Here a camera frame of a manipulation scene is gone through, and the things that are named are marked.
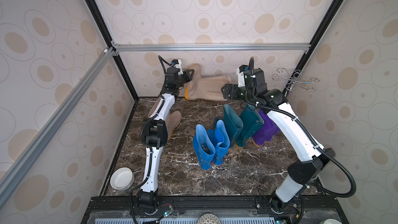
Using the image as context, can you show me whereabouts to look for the beige boot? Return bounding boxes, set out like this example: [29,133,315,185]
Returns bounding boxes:
[148,97,182,140]
[184,64,231,101]

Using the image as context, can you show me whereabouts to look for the teal boot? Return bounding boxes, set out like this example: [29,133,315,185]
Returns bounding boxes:
[236,104,264,148]
[214,104,244,148]

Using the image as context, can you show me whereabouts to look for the purple boot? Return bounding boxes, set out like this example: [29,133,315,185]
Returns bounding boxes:
[265,121,280,142]
[252,110,271,147]

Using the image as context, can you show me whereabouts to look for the blue boot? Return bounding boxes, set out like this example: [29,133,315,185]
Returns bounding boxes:
[193,124,216,171]
[207,119,230,166]

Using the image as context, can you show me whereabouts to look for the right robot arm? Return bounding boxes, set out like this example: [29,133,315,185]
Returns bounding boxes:
[221,65,329,214]

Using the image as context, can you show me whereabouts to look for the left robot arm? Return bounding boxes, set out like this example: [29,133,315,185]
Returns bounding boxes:
[136,56,194,214]

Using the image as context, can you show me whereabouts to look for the white round bowl left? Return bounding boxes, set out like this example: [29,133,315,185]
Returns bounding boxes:
[110,167,135,191]

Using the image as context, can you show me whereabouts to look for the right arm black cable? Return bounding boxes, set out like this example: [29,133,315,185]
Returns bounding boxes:
[248,99,357,198]

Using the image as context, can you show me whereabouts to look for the horizontal aluminium rail back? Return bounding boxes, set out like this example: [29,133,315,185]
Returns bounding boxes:
[115,43,311,52]

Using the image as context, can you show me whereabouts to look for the chrome wire stand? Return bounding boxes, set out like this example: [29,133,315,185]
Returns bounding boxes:
[272,67,320,97]

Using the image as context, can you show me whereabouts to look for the diagonal aluminium rail left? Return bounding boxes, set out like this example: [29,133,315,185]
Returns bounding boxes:
[1,47,116,207]

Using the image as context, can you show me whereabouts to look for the black base frame front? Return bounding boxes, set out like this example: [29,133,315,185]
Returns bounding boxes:
[81,196,348,224]

